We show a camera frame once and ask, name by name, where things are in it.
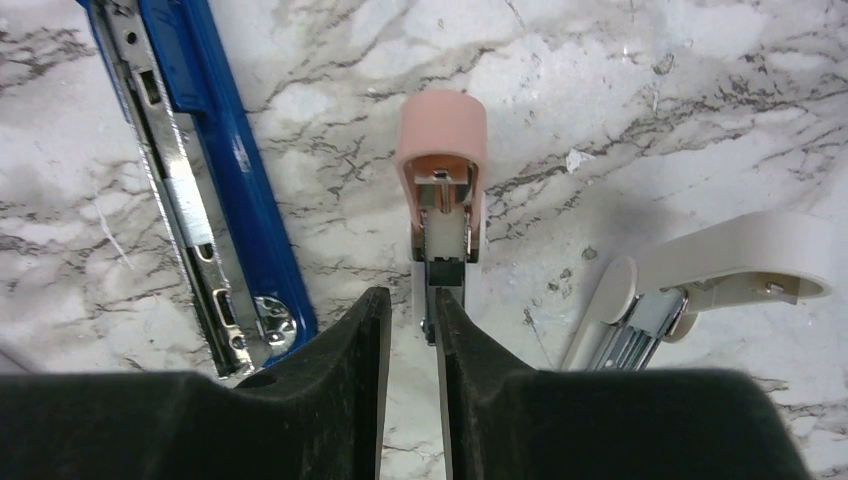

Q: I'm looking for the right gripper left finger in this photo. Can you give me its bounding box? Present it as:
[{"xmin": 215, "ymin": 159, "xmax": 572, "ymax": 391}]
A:
[{"xmin": 1, "ymin": 287, "xmax": 392, "ymax": 479}]

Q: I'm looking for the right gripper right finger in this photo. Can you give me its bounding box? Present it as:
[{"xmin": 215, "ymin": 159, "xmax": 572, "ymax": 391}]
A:
[{"xmin": 433, "ymin": 289, "xmax": 810, "ymax": 479}]

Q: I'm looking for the pink eraser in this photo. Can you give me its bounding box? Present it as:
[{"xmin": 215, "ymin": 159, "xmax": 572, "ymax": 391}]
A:
[{"xmin": 394, "ymin": 90, "xmax": 488, "ymax": 346}]

